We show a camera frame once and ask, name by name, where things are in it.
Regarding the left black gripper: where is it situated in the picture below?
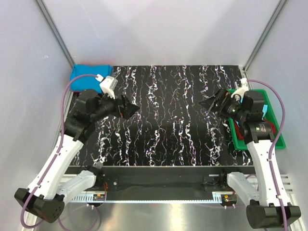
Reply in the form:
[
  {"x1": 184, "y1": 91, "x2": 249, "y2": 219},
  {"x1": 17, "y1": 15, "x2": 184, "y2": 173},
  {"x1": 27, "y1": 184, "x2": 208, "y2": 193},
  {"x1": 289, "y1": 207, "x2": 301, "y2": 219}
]
[{"x1": 90, "y1": 90, "x2": 140, "y2": 122}]

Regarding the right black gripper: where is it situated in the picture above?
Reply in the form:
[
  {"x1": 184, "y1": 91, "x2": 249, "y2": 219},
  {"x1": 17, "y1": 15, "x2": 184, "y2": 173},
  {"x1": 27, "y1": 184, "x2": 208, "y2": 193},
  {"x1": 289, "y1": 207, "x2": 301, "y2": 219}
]
[{"x1": 198, "y1": 88, "x2": 247, "y2": 123}]

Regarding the bright blue t shirt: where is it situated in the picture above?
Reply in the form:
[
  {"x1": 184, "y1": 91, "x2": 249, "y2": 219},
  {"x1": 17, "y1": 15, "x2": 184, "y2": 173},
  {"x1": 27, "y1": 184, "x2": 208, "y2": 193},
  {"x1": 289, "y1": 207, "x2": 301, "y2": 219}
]
[{"x1": 69, "y1": 64, "x2": 114, "y2": 93}]

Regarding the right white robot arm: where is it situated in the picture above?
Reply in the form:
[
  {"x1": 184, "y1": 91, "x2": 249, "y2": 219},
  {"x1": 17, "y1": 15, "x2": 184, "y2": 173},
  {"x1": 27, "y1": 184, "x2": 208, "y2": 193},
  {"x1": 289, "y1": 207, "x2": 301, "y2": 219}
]
[{"x1": 199, "y1": 89, "x2": 301, "y2": 230}]

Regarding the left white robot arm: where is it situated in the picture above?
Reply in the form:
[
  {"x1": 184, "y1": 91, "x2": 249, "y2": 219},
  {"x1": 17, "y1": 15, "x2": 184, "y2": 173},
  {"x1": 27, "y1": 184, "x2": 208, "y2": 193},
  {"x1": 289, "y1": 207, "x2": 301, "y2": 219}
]
[{"x1": 14, "y1": 90, "x2": 140, "y2": 223}]

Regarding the dark red t shirt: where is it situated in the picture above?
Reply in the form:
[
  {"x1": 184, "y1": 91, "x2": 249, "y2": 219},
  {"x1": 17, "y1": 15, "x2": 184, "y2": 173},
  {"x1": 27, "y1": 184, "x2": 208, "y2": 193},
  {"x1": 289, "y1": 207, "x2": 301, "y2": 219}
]
[{"x1": 234, "y1": 117, "x2": 277, "y2": 141}]

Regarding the green plastic bin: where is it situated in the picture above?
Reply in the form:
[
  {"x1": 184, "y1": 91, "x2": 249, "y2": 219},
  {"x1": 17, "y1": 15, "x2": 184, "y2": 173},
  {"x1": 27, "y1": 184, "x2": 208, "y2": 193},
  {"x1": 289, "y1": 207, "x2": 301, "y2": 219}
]
[{"x1": 227, "y1": 89, "x2": 287, "y2": 151}]

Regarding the light cyan t shirt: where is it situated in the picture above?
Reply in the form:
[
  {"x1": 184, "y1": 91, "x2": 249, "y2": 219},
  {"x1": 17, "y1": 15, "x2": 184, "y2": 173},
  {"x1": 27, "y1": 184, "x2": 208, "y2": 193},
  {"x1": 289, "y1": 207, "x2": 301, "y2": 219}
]
[{"x1": 233, "y1": 104, "x2": 268, "y2": 127}]

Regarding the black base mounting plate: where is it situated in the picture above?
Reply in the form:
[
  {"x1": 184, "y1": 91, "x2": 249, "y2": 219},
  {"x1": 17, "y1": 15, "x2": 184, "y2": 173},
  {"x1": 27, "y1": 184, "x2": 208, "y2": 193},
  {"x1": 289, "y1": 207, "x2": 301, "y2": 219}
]
[{"x1": 64, "y1": 166, "x2": 256, "y2": 202}]

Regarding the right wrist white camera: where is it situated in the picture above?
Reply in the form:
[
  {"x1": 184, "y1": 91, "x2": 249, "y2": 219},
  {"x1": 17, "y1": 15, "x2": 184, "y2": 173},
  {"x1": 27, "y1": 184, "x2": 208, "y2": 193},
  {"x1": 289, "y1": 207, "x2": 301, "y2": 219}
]
[{"x1": 231, "y1": 78, "x2": 249, "y2": 101}]

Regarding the left aluminium frame post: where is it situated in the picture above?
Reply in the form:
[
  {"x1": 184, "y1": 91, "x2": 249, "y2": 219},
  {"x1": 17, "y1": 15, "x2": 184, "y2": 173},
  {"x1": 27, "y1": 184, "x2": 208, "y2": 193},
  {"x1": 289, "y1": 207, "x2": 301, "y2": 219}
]
[{"x1": 34, "y1": 0, "x2": 75, "y2": 68}]

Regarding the aluminium frame post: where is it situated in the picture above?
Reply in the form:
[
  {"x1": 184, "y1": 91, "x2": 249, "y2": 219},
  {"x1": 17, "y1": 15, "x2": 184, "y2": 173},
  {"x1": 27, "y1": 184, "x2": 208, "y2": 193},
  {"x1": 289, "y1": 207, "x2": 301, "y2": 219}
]
[
  {"x1": 243, "y1": 0, "x2": 289, "y2": 73},
  {"x1": 34, "y1": 0, "x2": 75, "y2": 68}
]

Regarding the slotted grey cable duct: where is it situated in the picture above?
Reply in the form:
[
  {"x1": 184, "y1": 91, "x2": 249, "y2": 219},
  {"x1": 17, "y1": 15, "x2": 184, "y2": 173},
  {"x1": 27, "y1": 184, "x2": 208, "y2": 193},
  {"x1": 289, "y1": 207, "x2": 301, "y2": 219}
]
[{"x1": 71, "y1": 191, "x2": 233, "y2": 204}]

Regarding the right aluminium frame post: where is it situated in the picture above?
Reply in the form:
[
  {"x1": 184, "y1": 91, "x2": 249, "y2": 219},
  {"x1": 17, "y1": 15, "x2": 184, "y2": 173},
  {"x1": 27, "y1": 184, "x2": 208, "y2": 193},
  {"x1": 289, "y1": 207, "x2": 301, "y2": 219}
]
[{"x1": 243, "y1": 0, "x2": 289, "y2": 73}]

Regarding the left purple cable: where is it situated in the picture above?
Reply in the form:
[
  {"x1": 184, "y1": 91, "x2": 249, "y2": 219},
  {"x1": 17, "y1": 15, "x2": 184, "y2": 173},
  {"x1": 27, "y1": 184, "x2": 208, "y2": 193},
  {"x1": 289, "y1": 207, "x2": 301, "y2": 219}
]
[{"x1": 20, "y1": 74, "x2": 103, "y2": 231}]

